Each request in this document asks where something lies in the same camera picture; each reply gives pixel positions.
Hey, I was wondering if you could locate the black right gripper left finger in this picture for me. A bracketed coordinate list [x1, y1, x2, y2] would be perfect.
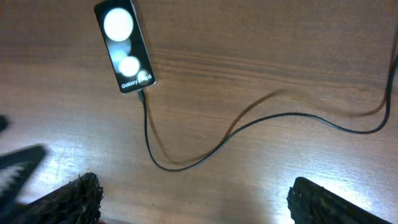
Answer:
[1, 172, 104, 224]

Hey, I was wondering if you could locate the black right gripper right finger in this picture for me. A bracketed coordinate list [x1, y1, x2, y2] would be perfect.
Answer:
[287, 177, 391, 224]

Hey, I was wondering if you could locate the black charger cable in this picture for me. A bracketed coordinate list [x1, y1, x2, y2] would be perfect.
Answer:
[137, 54, 398, 173]

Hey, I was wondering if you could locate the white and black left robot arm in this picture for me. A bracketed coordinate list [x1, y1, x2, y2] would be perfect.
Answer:
[1, 144, 47, 216]

